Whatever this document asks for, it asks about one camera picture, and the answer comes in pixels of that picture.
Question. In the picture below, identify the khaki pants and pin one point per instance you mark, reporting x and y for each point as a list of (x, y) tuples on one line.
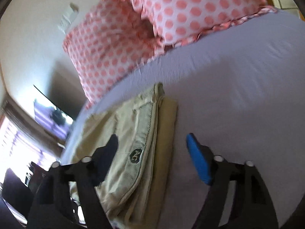
[(133, 190)]

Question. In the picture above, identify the white wall outlet plate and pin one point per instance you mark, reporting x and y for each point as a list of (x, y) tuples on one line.
[(68, 17)]

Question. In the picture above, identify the black television screen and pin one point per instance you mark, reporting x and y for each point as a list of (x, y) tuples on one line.
[(51, 117)]

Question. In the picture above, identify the brown curtain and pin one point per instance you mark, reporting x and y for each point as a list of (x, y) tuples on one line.
[(35, 132)]

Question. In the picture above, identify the lavender bed sheet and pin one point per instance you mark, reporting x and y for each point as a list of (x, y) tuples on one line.
[(241, 92)]

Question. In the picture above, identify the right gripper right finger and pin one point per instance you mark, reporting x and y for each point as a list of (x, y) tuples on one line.
[(237, 196)]

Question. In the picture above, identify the pink polka dot pillow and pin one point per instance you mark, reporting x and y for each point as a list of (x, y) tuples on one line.
[(180, 22), (107, 45)]

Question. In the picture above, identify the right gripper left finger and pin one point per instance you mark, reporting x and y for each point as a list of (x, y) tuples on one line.
[(52, 205)]

